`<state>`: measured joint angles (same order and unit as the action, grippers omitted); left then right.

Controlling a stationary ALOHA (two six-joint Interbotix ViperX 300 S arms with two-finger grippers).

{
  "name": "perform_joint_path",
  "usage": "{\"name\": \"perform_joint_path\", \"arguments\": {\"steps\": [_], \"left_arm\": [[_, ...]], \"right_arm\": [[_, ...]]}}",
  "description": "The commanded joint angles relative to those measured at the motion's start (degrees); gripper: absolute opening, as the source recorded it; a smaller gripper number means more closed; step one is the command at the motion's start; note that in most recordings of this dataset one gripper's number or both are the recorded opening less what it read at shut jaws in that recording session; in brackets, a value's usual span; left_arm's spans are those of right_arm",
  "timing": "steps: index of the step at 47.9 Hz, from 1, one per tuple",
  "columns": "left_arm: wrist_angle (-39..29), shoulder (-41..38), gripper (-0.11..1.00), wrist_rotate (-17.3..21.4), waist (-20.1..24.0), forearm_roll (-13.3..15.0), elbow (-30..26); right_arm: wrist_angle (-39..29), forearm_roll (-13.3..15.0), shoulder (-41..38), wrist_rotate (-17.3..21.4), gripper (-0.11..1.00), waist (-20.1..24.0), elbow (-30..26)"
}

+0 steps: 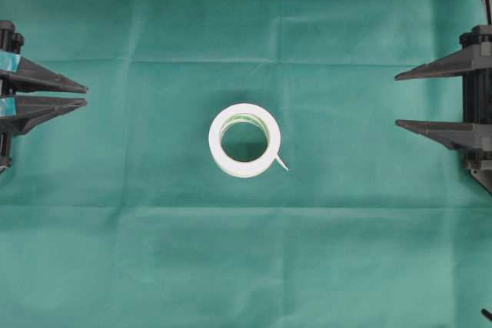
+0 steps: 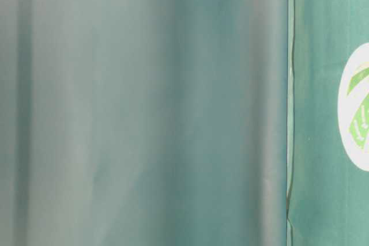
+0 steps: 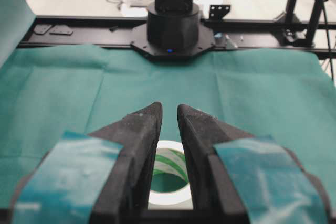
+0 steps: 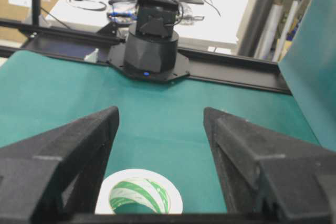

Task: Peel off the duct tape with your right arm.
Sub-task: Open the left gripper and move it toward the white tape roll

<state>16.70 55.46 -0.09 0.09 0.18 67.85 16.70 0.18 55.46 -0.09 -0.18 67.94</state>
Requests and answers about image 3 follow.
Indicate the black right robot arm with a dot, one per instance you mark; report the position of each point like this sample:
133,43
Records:
173,25

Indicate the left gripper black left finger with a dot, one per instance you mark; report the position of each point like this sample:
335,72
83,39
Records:
93,178

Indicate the white duct tape roll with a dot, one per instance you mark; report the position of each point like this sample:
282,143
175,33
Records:
170,187

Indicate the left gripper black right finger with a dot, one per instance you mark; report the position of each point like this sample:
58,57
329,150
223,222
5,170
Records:
211,187

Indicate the green cloth table cover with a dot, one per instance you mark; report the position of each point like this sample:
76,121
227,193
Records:
46,91

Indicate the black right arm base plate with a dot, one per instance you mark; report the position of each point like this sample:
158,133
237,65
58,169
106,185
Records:
150,51

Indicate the black aluminium frame rail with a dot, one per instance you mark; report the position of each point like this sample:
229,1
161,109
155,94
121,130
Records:
115,33

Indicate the black perforated corner bracket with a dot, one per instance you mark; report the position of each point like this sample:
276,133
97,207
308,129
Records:
218,12

